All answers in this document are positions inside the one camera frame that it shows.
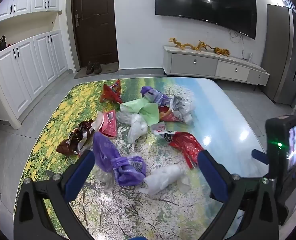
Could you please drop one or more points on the white black printed bag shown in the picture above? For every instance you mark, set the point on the white black printed bag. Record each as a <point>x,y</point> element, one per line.
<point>184,107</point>

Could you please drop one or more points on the white red printed bag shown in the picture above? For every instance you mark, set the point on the white red printed bag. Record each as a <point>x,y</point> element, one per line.
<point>160,128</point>

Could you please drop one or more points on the brown snack wrapper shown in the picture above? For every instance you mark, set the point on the brown snack wrapper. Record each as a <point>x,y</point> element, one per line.
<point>74,140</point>

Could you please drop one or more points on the white power strip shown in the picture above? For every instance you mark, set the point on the white power strip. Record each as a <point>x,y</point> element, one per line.
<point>250,56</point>

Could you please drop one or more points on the red snack bag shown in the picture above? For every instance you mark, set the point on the red snack bag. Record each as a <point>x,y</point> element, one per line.
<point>110,93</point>

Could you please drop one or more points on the red foil bag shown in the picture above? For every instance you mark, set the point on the red foil bag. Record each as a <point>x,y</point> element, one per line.
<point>186,146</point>

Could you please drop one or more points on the milky white plastic bag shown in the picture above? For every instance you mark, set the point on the milky white plastic bag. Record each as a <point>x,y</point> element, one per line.
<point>163,180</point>

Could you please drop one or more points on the grey refrigerator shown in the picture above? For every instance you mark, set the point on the grey refrigerator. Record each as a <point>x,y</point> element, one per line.
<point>280,55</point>

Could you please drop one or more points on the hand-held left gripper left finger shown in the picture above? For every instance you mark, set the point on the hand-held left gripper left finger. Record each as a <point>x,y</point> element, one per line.
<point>79,177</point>

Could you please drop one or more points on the clear plastic bag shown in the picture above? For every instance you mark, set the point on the clear plastic bag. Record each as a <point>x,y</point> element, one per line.
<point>136,127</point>

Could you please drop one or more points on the white cupboard unit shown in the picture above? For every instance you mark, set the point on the white cupboard unit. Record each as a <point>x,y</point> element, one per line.
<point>25,75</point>

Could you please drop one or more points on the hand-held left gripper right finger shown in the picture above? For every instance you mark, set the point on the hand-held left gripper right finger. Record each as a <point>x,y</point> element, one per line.
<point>213,177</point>

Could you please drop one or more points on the purple printed plastic bag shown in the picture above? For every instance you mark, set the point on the purple printed plastic bag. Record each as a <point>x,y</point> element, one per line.
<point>130,171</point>

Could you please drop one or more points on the grey doormat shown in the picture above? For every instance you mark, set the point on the grey doormat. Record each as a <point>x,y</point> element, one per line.
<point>108,69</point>

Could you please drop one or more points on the dark brown door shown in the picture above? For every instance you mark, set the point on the dark brown door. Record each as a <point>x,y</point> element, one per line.
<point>95,25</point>

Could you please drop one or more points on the red pink packet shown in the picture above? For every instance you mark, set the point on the red pink packet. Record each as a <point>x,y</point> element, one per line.
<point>109,125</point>

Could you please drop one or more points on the purple white printed bag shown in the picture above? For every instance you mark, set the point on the purple white printed bag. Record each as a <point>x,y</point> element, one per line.
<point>154,95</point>

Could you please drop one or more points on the plain purple plastic bag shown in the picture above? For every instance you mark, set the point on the plain purple plastic bag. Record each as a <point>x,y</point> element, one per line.
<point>104,152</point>

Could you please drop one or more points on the thin clear plastic scrap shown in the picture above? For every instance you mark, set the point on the thin clear plastic scrap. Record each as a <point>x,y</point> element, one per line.
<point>105,180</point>

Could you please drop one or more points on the black wall television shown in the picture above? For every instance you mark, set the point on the black wall television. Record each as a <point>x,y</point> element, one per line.
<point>205,2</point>

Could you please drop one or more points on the green plastic bag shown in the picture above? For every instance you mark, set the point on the green plastic bag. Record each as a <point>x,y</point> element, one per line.
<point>144,111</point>

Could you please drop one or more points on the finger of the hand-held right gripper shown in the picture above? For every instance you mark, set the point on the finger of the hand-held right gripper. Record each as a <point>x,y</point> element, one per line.
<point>259,156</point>

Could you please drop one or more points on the white television cabinet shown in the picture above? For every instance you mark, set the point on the white television cabinet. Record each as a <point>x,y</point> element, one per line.
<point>195,63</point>

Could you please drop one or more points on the red orange packet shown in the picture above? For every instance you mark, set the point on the red orange packet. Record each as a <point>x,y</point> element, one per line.
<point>169,116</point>

